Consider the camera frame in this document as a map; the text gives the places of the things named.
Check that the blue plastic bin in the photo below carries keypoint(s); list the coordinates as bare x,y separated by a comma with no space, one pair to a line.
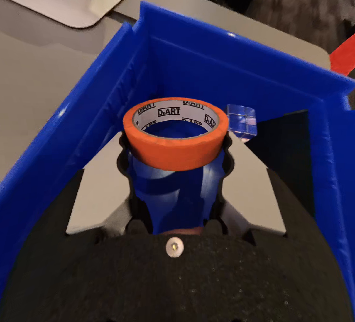
194,64

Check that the orange traffic cone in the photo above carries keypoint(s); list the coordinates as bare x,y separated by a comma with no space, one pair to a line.
344,56

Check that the orange tape roll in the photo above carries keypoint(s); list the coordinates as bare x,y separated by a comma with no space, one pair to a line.
174,153

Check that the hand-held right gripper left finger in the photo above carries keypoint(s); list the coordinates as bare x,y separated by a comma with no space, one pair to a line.
99,189

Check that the person's right hand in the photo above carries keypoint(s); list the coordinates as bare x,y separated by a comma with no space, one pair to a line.
183,231

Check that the clear plastic piece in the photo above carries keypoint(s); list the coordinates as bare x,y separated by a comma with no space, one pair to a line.
242,122

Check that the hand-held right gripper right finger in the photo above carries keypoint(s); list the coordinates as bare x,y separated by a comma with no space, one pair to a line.
249,191

